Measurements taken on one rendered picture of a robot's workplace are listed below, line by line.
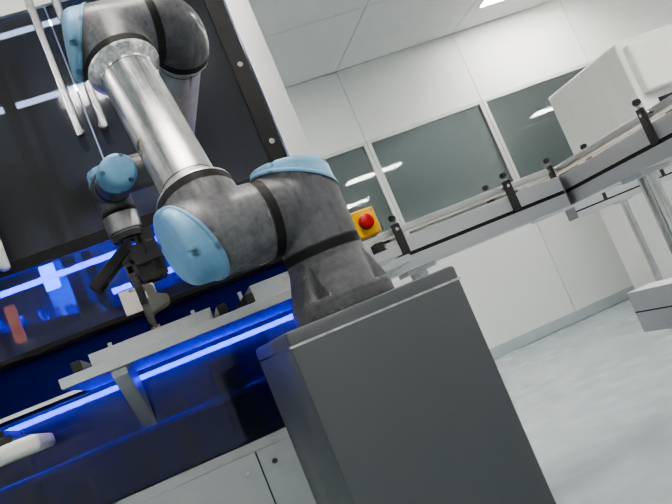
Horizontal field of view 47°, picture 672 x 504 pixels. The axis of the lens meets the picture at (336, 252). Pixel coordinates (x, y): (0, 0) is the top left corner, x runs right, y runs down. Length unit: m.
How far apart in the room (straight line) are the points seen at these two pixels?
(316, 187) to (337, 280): 0.14
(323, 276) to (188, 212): 0.20
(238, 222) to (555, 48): 7.12
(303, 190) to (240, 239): 0.12
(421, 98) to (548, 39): 1.48
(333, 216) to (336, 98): 6.04
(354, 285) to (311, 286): 0.06
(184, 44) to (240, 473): 1.02
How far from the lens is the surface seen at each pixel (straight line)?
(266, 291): 1.52
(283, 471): 1.90
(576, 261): 7.46
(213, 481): 1.89
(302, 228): 1.06
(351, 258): 1.06
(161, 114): 1.16
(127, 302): 1.90
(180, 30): 1.32
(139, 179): 1.62
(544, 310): 7.24
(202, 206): 1.03
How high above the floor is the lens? 0.77
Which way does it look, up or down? 5 degrees up
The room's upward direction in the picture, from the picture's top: 23 degrees counter-clockwise
